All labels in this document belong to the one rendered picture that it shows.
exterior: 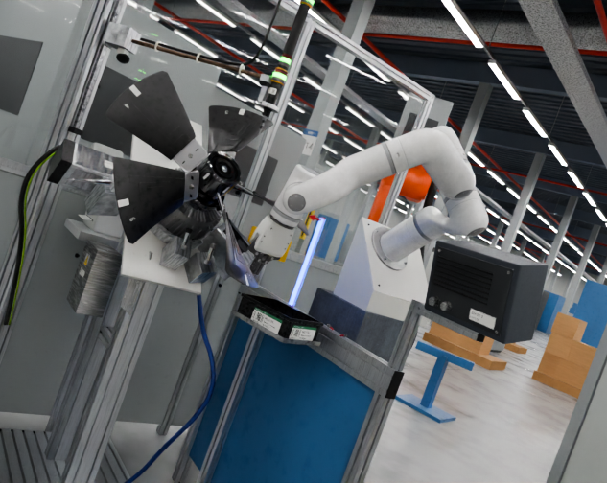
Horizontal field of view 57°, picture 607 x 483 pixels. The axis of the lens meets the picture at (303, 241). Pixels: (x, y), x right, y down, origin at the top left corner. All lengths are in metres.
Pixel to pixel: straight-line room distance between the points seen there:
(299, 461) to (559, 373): 9.05
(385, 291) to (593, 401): 1.19
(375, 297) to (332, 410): 0.50
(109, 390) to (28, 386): 0.69
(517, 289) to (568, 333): 9.34
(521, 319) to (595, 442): 1.53
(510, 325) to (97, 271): 1.28
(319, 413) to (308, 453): 0.13
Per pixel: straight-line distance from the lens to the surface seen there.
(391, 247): 2.16
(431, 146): 1.51
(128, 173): 1.52
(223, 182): 1.65
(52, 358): 2.52
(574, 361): 10.68
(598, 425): 2.87
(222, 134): 1.89
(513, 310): 1.37
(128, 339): 1.87
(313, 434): 1.83
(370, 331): 2.08
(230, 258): 1.54
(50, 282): 2.41
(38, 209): 2.18
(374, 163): 1.50
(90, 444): 2.00
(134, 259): 1.73
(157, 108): 1.75
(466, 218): 1.98
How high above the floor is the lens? 1.15
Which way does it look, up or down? 2 degrees down
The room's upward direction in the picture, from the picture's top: 20 degrees clockwise
